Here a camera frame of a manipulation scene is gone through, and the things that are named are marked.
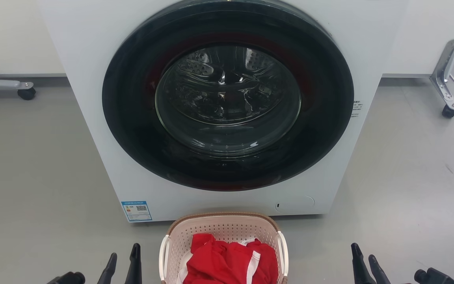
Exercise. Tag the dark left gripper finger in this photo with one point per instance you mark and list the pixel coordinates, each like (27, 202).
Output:
(134, 266)
(108, 273)

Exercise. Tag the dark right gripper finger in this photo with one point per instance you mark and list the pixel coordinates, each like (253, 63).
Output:
(378, 274)
(359, 266)

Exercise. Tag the pink perforated plastic laundry basket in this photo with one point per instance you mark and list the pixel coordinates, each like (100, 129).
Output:
(227, 228)

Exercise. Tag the blue energy label sticker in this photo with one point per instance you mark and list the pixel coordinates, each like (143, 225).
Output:
(136, 211)

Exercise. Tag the round white filter cover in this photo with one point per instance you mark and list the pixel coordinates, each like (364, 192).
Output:
(296, 204)

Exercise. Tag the red garment with white stripe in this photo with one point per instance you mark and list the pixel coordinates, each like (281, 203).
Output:
(223, 264)

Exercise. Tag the round black washer door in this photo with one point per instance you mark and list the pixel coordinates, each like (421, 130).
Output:
(132, 118)

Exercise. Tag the black caster wheel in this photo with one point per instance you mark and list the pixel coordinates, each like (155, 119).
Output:
(449, 112)
(26, 94)

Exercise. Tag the steel washing drum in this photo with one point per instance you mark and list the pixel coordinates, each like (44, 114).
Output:
(227, 86)

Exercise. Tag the white front-load washing machine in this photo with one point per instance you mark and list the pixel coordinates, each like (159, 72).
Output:
(89, 59)

